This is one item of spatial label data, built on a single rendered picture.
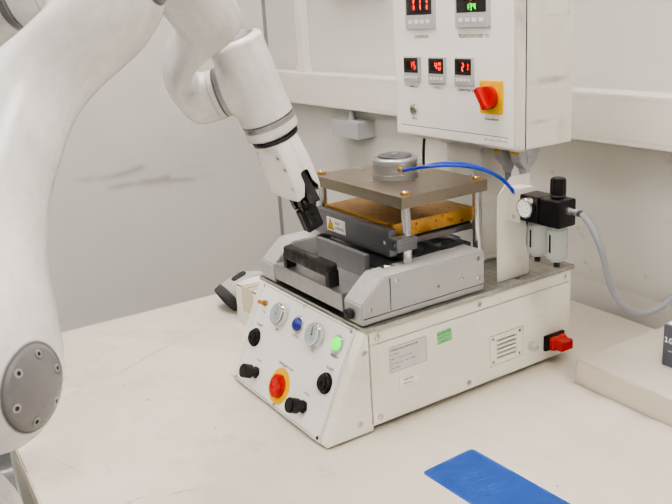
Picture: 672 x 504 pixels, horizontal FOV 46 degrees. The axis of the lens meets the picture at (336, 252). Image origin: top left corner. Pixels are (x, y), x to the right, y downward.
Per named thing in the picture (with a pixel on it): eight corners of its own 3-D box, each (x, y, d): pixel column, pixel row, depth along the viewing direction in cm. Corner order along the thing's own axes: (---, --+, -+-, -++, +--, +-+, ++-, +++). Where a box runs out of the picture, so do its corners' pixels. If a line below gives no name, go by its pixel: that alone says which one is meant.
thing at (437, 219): (400, 208, 154) (398, 160, 151) (479, 230, 136) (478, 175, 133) (325, 225, 145) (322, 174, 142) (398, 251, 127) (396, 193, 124)
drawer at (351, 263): (406, 248, 157) (404, 210, 155) (482, 275, 140) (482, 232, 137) (275, 282, 143) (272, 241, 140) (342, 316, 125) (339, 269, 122)
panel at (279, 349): (235, 377, 147) (265, 281, 146) (320, 443, 123) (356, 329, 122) (226, 376, 146) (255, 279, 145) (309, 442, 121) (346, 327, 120)
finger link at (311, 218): (291, 198, 128) (306, 232, 131) (301, 201, 126) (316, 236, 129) (307, 188, 130) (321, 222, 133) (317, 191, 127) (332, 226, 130)
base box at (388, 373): (449, 306, 176) (448, 232, 171) (584, 361, 145) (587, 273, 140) (231, 375, 149) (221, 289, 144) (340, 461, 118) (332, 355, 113)
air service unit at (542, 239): (521, 251, 138) (522, 167, 134) (588, 270, 126) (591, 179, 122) (499, 257, 135) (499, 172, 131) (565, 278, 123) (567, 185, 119)
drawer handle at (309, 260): (293, 264, 140) (291, 242, 139) (339, 285, 127) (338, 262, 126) (283, 267, 139) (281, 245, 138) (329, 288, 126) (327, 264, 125)
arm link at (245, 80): (233, 137, 120) (290, 117, 118) (196, 55, 114) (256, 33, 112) (240, 118, 127) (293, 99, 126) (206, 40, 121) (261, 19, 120)
